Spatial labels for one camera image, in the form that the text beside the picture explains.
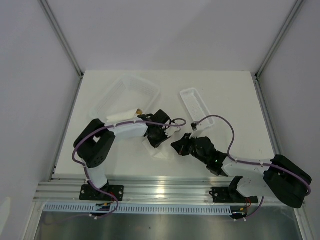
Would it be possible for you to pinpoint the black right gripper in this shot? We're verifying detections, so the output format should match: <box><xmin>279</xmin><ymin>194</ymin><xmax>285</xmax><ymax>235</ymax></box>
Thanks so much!
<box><xmin>171</xmin><ymin>133</ymin><xmax>209</xmax><ymax>165</ymax></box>

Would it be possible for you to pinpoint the white paper napkin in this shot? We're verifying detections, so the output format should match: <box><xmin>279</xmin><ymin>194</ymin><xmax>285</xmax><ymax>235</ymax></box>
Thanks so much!
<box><xmin>142</xmin><ymin>138</ymin><xmax>175</xmax><ymax>161</ymax></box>

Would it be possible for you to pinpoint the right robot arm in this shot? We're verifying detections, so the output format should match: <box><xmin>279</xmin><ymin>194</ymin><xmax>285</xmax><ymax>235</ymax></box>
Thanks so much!
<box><xmin>171</xmin><ymin>133</ymin><xmax>312</xmax><ymax>209</ymax></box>

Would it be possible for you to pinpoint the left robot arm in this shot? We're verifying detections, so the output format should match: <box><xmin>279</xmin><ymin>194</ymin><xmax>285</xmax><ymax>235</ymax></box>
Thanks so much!
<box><xmin>71</xmin><ymin>109</ymin><xmax>185</xmax><ymax>200</ymax></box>

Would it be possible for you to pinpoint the rolled napkin in basket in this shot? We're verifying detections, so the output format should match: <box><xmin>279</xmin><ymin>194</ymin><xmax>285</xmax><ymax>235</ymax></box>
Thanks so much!
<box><xmin>106</xmin><ymin>108</ymin><xmax>143</xmax><ymax>124</ymax></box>

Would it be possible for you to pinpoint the small white cutlery tray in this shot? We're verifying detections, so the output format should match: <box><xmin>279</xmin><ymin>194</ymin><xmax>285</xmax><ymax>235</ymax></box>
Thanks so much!
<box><xmin>179</xmin><ymin>88</ymin><xmax>215</xmax><ymax>130</ymax></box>

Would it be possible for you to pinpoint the large white plastic basket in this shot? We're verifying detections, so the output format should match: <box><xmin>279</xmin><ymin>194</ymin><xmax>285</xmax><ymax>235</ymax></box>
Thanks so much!
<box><xmin>88</xmin><ymin>74</ymin><xmax>161</xmax><ymax>120</ymax></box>

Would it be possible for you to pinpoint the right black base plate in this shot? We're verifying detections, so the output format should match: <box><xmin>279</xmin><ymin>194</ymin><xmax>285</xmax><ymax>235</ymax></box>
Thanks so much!
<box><xmin>208</xmin><ymin>187</ymin><xmax>258</xmax><ymax>204</ymax></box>

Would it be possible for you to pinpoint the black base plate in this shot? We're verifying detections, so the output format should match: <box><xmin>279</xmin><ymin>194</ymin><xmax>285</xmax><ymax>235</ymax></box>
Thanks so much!
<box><xmin>79</xmin><ymin>184</ymin><xmax>124</xmax><ymax>202</ymax></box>
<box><xmin>208</xmin><ymin>187</ymin><xmax>258</xmax><ymax>204</ymax></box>

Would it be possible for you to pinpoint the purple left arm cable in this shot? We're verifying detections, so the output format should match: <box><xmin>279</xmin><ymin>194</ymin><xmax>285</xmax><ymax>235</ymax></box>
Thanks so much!
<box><xmin>71</xmin><ymin>118</ymin><xmax>187</xmax><ymax>223</ymax></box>

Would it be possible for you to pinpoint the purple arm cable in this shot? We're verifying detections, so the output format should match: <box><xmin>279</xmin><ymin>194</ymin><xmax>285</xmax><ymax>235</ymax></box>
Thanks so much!
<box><xmin>71</xmin><ymin>118</ymin><xmax>187</xmax><ymax>223</ymax></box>
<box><xmin>191</xmin><ymin>114</ymin><xmax>312</xmax><ymax>221</ymax></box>

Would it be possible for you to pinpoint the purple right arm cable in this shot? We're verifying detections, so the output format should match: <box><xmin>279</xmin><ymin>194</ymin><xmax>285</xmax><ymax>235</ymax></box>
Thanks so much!
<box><xmin>191</xmin><ymin>114</ymin><xmax>312</xmax><ymax>221</ymax></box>

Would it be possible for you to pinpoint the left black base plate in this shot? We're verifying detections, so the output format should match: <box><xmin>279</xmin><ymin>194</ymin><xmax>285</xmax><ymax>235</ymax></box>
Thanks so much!
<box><xmin>79</xmin><ymin>184</ymin><xmax>124</xmax><ymax>202</ymax></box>

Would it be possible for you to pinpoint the aluminium mounting rail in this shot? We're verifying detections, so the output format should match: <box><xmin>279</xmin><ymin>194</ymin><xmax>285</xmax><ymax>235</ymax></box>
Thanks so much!
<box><xmin>33</xmin><ymin>174</ymin><xmax>231</xmax><ymax>205</ymax></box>

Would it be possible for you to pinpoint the left aluminium frame post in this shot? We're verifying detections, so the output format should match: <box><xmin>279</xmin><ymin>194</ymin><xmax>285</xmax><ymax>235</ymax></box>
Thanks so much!
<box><xmin>37</xmin><ymin>0</ymin><xmax>84</xmax><ymax>79</ymax></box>

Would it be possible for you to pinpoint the aluminium frame post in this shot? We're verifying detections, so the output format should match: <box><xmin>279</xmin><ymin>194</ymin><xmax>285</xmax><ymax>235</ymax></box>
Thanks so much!
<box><xmin>255</xmin><ymin>0</ymin><xmax>307</xmax><ymax>81</ymax></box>
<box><xmin>37</xmin><ymin>0</ymin><xmax>84</xmax><ymax>79</ymax></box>

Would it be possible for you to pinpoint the white slotted cable duct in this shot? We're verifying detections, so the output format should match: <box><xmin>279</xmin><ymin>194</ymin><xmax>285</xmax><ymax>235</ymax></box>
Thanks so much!
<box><xmin>43</xmin><ymin>202</ymin><xmax>232</xmax><ymax>216</ymax></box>

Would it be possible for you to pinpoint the right aluminium frame post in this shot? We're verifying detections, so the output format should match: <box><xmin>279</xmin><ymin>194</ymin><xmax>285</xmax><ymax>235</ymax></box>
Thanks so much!
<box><xmin>255</xmin><ymin>0</ymin><xmax>307</xmax><ymax>81</ymax></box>

